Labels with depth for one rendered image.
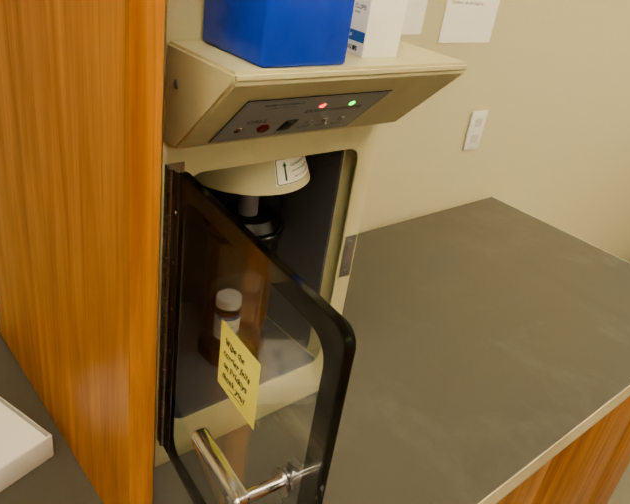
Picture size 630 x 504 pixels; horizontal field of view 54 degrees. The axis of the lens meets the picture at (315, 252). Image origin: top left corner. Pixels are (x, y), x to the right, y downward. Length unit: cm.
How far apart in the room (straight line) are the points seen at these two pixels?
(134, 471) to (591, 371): 89
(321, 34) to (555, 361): 90
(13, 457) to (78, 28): 55
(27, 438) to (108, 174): 46
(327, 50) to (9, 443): 64
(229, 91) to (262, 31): 6
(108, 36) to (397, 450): 72
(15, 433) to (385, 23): 69
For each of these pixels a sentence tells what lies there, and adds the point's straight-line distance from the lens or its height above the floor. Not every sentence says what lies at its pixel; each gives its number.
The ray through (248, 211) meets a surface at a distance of 86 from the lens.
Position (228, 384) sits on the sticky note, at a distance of 62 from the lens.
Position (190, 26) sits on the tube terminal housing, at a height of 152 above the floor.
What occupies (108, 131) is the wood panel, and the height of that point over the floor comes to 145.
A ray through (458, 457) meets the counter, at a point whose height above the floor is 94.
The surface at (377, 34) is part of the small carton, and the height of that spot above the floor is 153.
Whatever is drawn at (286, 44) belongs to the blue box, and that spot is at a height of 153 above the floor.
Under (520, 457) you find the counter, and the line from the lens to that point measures 107.
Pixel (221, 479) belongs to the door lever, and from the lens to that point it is 56.
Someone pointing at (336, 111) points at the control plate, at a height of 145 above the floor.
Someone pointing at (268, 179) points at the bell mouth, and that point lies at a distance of 78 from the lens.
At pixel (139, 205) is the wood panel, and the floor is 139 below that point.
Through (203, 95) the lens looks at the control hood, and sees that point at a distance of 58.
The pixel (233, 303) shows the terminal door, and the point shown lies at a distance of 57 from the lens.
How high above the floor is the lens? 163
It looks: 28 degrees down
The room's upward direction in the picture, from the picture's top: 9 degrees clockwise
